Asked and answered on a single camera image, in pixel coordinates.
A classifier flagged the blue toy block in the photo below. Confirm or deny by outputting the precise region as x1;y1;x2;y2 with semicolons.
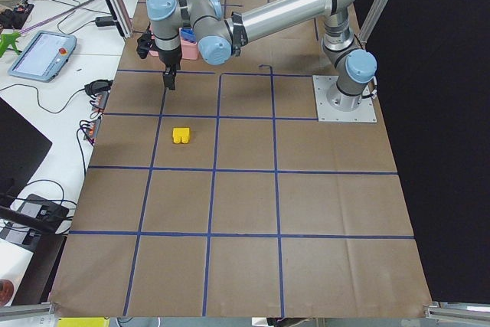
180;28;197;43

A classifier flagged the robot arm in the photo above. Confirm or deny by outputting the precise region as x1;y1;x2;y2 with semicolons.
136;0;377;112

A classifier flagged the black power adapter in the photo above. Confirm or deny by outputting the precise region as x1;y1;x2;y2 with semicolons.
94;16;116;28

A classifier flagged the pink plastic box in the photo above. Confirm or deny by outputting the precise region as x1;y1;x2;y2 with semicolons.
149;24;200;60

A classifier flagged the teach pendant tablet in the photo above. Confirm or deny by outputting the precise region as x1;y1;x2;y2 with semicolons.
8;31;77;82

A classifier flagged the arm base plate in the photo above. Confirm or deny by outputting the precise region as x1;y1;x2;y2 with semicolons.
312;75;377;123

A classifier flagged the green clamp tool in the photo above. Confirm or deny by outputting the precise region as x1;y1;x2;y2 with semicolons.
0;32;21;57

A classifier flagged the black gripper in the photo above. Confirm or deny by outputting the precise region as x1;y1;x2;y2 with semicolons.
136;22;182;90

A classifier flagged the yellow toy block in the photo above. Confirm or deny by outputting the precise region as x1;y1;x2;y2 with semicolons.
172;127;191;144

